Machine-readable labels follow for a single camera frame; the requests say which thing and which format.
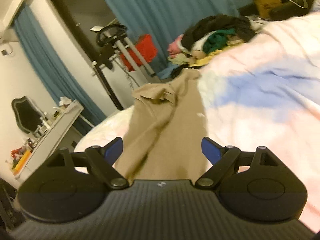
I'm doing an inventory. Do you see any blue curtain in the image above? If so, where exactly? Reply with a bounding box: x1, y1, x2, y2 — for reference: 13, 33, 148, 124
104, 0, 253, 77
12, 4, 106, 126

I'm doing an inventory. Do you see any white charging cable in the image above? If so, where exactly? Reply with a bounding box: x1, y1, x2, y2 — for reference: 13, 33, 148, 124
287, 0, 309, 9

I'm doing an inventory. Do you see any pile of mixed clothes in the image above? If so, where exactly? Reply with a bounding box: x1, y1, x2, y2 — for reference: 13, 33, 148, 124
163, 14, 268, 79

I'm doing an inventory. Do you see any garment steamer stand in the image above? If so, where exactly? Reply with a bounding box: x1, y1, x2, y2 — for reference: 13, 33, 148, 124
89, 24, 162, 91

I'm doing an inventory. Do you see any pastel tie-dye duvet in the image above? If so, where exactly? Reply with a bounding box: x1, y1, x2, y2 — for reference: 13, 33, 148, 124
73, 11, 320, 227

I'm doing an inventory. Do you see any blue curtain left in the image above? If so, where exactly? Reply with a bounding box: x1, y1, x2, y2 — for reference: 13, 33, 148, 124
12, 4, 106, 126

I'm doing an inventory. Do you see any blue curtain right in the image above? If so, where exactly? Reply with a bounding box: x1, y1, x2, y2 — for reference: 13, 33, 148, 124
104, 0, 253, 77

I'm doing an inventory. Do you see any wavy black frame mirror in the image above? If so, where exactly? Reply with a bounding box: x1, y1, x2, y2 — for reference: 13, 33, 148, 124
11, 96, 43, 134

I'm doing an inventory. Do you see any tan printed t-shirt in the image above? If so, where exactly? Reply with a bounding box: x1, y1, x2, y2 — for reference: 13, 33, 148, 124
115, 69, 208, 183

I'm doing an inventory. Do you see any red cloth bag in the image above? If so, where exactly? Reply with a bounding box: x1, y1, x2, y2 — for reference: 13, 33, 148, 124
120, 34, 158, 72

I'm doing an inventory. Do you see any black armchair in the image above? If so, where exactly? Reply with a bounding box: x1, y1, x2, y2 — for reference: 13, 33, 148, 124
239, 0, 315, 21

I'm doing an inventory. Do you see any tissue box on table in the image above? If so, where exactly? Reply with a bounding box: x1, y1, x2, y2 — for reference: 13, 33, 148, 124
59, 96, 73, 107

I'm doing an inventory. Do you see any white dressing table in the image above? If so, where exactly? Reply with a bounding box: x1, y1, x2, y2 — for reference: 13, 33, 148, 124
15, 100, 84, 184

